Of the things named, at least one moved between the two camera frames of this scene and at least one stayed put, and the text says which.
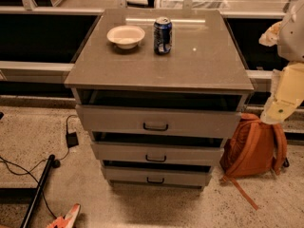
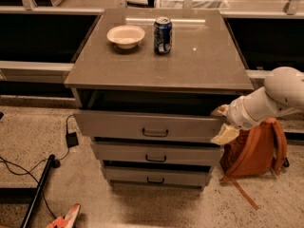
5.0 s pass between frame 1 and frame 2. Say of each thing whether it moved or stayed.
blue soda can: stayed
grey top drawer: moved
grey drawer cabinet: stayed
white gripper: moved
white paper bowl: stayed
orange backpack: stayed
